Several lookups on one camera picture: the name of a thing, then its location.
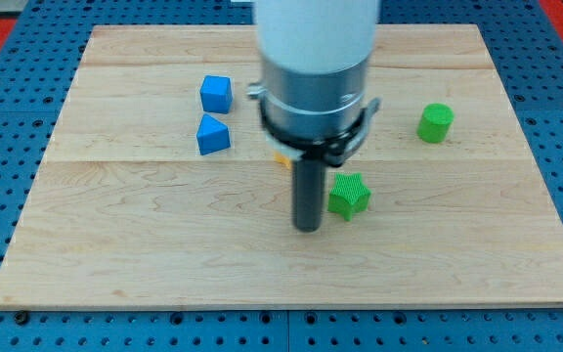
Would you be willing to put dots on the green cylinder block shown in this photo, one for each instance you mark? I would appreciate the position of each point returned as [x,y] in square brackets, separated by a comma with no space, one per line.
[435,123]

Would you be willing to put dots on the green star block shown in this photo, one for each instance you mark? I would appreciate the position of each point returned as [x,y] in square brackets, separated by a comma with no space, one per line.
[348,196]

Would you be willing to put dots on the light wooden board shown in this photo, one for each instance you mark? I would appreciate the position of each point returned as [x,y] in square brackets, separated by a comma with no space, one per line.
[125,214]

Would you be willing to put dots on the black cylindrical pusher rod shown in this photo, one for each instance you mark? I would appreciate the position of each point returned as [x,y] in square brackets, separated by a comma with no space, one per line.
[308,183]

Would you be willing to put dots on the blue triangular prism block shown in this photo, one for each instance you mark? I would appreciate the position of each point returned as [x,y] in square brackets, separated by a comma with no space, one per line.
[212,135]

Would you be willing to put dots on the blue cube block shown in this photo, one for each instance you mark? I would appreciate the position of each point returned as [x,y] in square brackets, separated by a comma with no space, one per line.
[216,94]

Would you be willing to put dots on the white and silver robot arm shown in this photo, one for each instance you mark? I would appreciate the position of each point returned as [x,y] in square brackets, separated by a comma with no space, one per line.
[314,63]

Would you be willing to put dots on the yellow hexagon block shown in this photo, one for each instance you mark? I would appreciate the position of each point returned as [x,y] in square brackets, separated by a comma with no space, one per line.
[283,160]

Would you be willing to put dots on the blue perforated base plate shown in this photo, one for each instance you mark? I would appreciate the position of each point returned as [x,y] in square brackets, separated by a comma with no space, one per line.
[37,65]

